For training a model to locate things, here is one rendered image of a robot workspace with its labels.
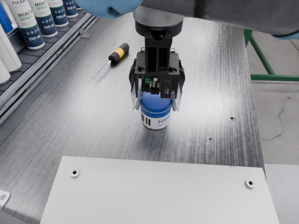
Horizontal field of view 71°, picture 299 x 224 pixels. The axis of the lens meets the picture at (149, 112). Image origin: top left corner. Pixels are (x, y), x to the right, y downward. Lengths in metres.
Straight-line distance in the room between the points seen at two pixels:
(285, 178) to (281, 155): 1.17
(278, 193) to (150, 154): 0.25
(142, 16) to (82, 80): 0.38
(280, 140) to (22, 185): 1.58
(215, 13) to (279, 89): 2.01
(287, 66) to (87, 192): 2.38
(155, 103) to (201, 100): 0.17
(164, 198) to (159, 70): 0.18
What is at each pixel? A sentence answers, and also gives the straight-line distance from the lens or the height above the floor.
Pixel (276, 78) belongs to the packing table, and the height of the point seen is 0.18.
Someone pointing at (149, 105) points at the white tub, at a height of 0.90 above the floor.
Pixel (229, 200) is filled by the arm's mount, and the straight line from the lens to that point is 0.30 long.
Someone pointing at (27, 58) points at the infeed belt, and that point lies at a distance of 0.71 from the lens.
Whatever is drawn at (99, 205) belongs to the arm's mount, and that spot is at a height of 0.95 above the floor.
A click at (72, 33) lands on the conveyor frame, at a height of 0.87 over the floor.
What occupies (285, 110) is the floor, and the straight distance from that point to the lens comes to 1.99.
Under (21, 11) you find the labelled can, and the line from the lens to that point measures 0.69.
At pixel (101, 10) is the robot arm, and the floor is 1.15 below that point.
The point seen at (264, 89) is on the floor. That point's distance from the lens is 2.10.
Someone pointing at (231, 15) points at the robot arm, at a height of 1.15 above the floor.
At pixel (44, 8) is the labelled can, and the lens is 0.75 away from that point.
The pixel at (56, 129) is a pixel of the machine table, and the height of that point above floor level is 0.83.
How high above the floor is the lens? 1.21
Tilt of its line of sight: 47 degrees down
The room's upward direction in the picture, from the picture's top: straight up
